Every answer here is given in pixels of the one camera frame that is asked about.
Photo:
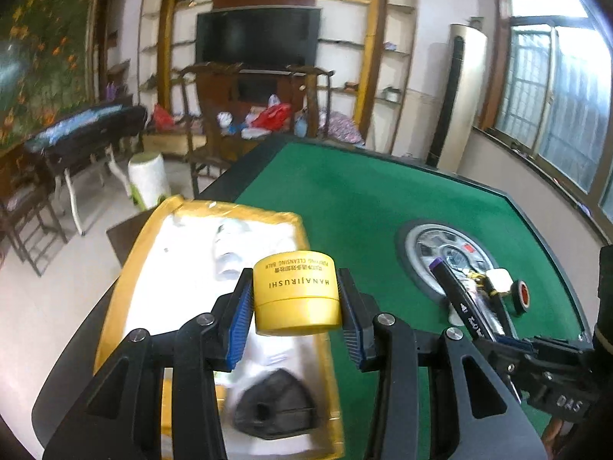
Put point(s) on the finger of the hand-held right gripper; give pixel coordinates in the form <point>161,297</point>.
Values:
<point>524,369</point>
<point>515,343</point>

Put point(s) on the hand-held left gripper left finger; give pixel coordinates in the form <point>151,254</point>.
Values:
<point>239,326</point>

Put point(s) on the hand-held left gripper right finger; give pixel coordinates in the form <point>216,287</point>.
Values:
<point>353,335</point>

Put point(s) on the black tape roll red core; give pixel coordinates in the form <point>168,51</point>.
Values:
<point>521,297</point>

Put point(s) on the yellow round cream jar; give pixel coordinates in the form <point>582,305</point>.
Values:
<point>297,297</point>

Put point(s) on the black marker pen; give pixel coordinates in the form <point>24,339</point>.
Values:
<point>459,297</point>

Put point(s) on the black triangular plastic piece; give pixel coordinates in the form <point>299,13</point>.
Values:
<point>275,407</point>

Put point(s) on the white tray with yellow edges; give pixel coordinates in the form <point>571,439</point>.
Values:
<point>187,254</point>

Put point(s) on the round table control panel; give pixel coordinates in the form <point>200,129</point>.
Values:
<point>426,249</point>

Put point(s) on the white green plastic stool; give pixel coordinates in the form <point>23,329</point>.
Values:
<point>149,179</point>

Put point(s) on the light wooden low cabinet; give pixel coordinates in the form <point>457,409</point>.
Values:
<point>167,143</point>

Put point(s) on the floral cloth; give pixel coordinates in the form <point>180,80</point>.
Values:
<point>342,127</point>

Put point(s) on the blue plastic bag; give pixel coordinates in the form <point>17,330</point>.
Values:
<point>300,125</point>

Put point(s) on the large red plastic bag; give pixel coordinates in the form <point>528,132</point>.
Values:
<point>270,117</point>

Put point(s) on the small red plastic bag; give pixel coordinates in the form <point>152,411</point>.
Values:
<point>163,117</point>

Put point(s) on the dark wooden armchair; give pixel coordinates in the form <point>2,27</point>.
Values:
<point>311,96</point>
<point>210,105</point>

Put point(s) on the brown wooden side chair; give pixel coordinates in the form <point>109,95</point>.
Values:
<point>28,215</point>

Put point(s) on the barred window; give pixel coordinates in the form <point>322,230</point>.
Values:
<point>550,96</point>

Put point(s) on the black folding game table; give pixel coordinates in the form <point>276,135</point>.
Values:
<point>81,129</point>

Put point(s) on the standing air conditioner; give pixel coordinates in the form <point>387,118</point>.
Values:
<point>467,96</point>

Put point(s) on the purple bottle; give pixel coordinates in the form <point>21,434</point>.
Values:
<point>111,91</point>

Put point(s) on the black television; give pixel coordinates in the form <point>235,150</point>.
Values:
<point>258,36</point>

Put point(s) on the wooden wall shelf unit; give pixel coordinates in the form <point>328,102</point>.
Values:
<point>373,57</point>

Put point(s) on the flower wall picture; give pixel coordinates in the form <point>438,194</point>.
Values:
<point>43,57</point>

